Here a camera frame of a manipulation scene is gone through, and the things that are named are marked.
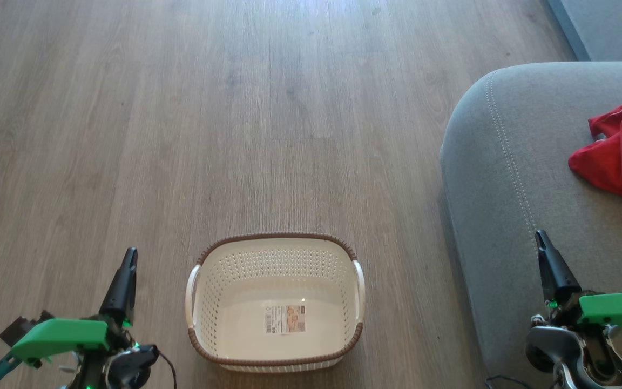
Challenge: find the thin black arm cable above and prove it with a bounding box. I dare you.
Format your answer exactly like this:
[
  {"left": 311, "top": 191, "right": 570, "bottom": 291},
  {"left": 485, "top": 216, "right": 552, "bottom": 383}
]
[
  {"left": 484, "top": 375, "right": 533, "bottom": 389},
  {"left": 157, "top": 351, "right": 178, "bottom": 389}
]

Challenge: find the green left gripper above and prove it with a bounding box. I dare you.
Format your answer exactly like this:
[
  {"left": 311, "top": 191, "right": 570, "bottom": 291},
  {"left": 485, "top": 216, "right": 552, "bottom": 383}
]
[{"left": 10, "top": 247, "right": 139, "bottom": 368}]

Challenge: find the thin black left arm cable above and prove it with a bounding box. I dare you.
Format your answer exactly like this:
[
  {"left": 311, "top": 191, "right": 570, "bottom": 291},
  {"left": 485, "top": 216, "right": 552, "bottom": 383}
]
[{"left": 157, "top": 351, "right": 178, "bottom": 389}]

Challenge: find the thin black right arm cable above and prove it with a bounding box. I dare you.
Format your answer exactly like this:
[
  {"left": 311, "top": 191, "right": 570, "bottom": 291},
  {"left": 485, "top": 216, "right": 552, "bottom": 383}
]
[{"left": 484, "top": 375, "right": 533, "bottom": 389}]

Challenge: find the white brown-rimmed laundry basket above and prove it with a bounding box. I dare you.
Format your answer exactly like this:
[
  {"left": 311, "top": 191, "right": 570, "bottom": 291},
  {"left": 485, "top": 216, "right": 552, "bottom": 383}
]
[{"left": 185, "top": 233, "right": 366, "bottom": 373}]

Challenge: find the printed paper basket sticker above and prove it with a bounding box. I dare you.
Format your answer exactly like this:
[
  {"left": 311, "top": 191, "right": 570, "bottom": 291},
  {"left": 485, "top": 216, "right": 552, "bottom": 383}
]
[{"left": 265, "top": 305, "right": 307, "bottom": 334}]

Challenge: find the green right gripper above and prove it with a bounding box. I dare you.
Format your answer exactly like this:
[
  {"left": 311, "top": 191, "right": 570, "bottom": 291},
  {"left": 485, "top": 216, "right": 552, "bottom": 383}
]
[{"left": 535, "top": 230, "right": 622, "bottom": 343}]

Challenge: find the grey fabric sofa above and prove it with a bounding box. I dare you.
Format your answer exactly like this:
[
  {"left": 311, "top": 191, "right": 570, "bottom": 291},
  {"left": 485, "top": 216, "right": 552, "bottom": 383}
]
[{"left": 440, "top": 61, "right": 622, "bottom": 389}]

